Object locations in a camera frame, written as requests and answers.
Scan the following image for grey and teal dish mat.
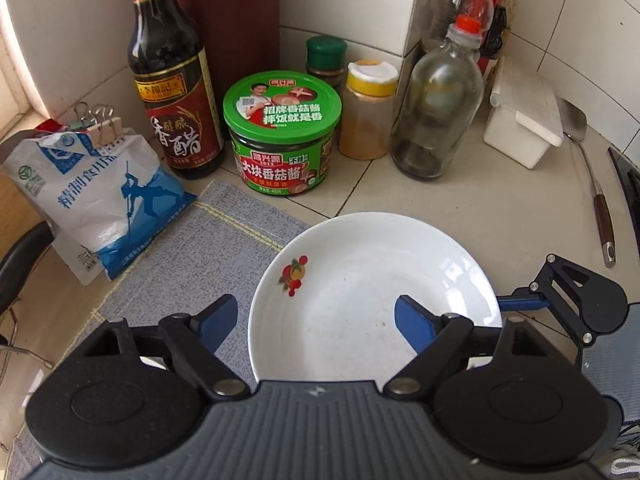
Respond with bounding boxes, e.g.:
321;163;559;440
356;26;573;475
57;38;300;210
4;180;314;480

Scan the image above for green lid mushroom sauce jar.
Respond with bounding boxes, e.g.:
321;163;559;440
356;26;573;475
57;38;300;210
224;70;342;196

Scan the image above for white seasoning box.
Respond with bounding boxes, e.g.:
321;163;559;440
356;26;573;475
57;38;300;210
483;56;564;170

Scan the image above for binder clips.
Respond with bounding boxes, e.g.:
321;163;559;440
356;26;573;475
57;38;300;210
67;101;124;146

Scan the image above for dark vinegar bottle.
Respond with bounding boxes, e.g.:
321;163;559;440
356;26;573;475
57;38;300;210
128;0;224;180

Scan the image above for white fruit plate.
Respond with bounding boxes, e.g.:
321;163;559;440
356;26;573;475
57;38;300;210
248;212;502;385

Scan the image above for dark red knife block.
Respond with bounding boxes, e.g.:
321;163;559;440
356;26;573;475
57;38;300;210
178;0;280;117

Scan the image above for white blue salt bag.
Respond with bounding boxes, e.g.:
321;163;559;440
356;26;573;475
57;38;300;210
1;128;195;280

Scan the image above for green lid spice jar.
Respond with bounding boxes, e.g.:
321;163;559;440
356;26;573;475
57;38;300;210
306;36;347;93

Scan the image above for santoku kitchen knife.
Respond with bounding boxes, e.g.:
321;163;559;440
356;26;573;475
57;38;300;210
0;221;54;314

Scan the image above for metal spatula wooden handle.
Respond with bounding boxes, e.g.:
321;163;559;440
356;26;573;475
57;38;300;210
555;96;617;269

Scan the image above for clear glass bottle red cap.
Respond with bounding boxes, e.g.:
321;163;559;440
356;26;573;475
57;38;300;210
390;14;484;181

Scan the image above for yellow lid spice jar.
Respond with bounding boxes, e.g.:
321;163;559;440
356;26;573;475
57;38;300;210
338;60;399;160

